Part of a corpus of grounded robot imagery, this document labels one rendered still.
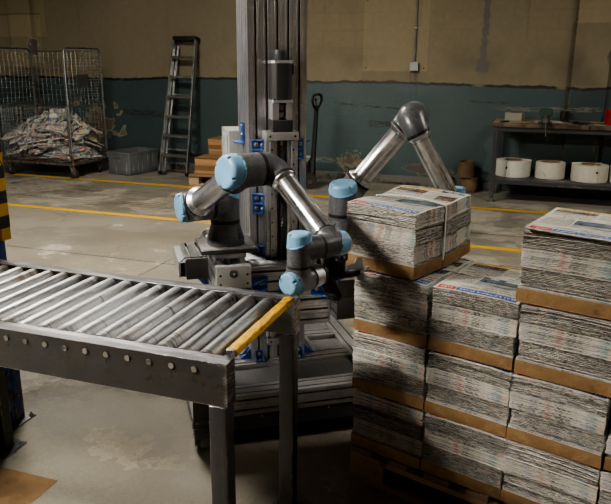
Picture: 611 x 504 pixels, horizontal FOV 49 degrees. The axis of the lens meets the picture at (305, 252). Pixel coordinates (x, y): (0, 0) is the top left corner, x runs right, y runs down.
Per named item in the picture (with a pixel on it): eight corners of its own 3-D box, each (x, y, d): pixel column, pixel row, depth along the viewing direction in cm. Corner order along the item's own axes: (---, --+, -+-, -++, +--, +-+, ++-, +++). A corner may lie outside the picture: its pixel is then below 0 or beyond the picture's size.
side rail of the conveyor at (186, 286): (300, 330, 220) (300, 295, 216) (294, 336, 215) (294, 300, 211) (-26, 284, 261) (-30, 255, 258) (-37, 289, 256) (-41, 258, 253)
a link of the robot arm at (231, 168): (208, 223, 269) (273, 180, 224) (174, 228, 261) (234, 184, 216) (201, 194, 270) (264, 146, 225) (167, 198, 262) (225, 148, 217)
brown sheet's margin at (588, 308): (550, 270, 232) (552, 258, 231) (642, 286, 216) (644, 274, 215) (514, 300, 202) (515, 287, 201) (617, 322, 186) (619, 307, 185)
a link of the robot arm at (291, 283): (297, 273, 199) (296, 300, 201) (319, 265, 207) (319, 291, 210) (276, 268, 204) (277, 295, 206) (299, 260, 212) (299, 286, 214)
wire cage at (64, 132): (110, 171, 970) (101, 47, 924) (73, 180, 895) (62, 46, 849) (40, 166, 1008) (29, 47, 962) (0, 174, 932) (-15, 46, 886)
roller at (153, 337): (216, 306, 223) (224, 296, 221) (138, 364, 180) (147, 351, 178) (205, 297, 223) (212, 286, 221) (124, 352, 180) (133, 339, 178)
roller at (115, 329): (183, 301, 226) (188, 290, 224) (99, 357, 183) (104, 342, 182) (171, 294, 227) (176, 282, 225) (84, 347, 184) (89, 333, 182)
